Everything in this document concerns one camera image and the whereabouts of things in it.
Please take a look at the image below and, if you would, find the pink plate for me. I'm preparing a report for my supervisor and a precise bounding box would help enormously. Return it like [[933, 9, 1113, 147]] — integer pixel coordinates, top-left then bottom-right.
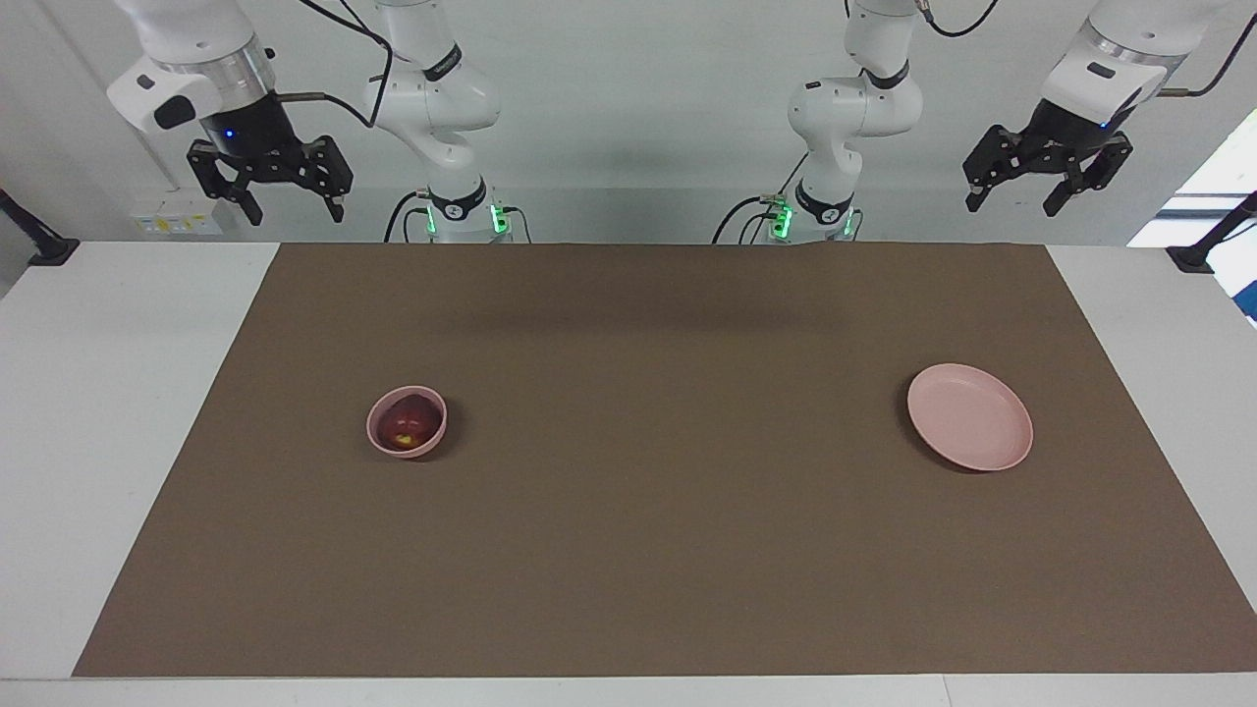
[[906, 363, 1035, 473]]

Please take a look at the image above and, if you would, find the brown table mat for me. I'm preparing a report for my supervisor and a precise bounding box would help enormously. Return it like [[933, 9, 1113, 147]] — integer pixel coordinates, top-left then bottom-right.
[[72, 243, 1257, 679]]

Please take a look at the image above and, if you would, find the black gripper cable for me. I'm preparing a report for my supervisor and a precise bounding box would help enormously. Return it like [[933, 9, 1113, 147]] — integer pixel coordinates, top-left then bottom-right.
[[918, 0, 1257, 97], [275, 0, 396, 129]]

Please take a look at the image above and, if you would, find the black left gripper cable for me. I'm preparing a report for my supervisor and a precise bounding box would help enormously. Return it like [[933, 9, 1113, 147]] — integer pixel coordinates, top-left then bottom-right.
[[918, 0, 1257, 97]]

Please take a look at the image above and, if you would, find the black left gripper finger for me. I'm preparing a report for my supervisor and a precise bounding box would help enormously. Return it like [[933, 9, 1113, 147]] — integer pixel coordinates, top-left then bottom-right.
[[962, 125, 1027, 212], [1044, 135, 1134, 218]]

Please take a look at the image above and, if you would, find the dark red apple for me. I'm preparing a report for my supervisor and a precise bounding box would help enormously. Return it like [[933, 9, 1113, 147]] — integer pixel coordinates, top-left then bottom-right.
[[381, 395, 438, 452]]

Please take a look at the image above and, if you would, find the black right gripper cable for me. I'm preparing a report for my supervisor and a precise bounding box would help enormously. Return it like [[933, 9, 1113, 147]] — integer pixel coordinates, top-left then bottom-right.
[[275, 0, 396, 129]]

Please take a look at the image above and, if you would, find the pink bowl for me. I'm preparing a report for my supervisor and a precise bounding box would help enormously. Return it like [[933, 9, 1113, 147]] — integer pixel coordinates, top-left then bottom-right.
[[366, 385, 449, 460]]

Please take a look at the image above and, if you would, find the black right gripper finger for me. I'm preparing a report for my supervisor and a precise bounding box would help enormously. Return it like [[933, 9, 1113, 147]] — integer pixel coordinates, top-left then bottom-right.
[[189, 142, 264, 227], [300, 136, 355, 224]]

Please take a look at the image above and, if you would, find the white wall socket box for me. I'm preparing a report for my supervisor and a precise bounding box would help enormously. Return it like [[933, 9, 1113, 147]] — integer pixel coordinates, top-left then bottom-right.
[[131, 189, 225, 238]]

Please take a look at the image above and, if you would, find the black clamp stand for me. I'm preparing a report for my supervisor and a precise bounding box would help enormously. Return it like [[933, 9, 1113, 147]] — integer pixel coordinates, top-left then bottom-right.
[[0, 187, 82, 268], [1167, 191, 1257, 274]]

